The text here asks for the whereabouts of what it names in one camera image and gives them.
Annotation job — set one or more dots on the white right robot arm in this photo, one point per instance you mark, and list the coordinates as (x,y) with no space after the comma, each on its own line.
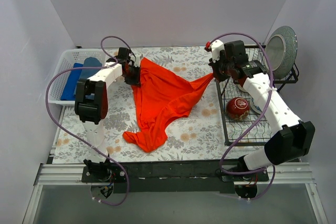
(291,137)

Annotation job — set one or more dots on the white blue patterned bowl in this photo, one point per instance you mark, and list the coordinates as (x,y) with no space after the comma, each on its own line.
(254,107)

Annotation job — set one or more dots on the white plastic basket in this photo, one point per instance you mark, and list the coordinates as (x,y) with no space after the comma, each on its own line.
(67,59)

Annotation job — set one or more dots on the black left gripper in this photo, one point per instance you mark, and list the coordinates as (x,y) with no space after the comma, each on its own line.
(134,74)

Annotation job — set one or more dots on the black wire dish rack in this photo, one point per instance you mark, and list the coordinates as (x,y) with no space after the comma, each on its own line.
(228,90)

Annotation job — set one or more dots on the royal blue rolled shirt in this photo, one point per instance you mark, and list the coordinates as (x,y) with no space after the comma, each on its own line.
(68,93)

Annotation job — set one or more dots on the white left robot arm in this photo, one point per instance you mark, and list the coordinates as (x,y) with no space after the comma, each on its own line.
(91,105)

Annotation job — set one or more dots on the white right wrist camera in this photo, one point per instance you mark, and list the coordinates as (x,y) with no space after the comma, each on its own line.
(215,48)

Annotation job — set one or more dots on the grey blue rolled shirt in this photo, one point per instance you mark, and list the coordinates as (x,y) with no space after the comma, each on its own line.
(86,73)

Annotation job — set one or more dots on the red bowl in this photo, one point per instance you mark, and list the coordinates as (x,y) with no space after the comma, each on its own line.
(237,109)

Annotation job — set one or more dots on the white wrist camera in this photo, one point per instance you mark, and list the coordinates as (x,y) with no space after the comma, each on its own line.
(135,61)
(215,48)

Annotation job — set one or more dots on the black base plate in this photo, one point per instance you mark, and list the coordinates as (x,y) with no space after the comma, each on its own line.
(171,176)

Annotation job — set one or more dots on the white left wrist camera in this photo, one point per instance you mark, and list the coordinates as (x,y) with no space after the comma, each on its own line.
(135,61)

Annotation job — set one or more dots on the grey patterned plate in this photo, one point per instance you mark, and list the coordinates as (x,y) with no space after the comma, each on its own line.
(281,49)

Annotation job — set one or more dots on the orange t shirt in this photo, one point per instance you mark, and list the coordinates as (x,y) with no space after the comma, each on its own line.
(162,98)

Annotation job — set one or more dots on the aluminium frame rail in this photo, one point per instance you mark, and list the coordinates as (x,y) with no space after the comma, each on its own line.
(70,174)

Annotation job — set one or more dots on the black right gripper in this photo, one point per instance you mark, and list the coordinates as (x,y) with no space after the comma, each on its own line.
(218,70)

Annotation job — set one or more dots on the floral patterned table cloth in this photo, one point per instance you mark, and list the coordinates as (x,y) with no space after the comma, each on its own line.
(198,136)

